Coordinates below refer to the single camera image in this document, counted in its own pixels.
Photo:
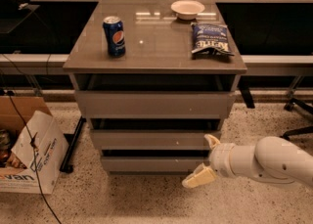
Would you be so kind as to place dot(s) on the grey top drawer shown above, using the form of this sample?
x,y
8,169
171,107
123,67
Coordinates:
x,y
153,105

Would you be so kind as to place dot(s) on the blue Kettle chips bag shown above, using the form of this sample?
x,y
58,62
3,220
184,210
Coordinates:
x,y
211,39

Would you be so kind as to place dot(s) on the blue Pepsi can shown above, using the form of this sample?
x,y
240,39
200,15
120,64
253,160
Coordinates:
x,y
113,28

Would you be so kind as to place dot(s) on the white bowl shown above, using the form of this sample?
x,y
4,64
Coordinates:
x,y
187,9

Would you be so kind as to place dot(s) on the black table leg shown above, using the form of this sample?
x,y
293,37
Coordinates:
x,y
72,139

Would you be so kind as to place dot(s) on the grey drawer cabinet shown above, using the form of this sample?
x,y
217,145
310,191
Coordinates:
x,y
158,58

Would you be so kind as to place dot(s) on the grey bottom drawer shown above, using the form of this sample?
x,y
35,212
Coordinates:
x,y
150,164

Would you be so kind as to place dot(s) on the grey drawer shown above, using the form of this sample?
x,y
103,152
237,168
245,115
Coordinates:
x,y
153,105
150,164
150,140

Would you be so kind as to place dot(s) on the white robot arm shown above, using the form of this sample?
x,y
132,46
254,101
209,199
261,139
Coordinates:
x,y
272,160

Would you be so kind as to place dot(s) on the white cardboard box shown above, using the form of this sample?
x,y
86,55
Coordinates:
x,y
39,146

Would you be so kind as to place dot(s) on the grey middle drawer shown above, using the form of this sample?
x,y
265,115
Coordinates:
x,y
150,140

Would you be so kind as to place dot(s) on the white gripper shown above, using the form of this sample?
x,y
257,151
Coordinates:
x,y
220,159

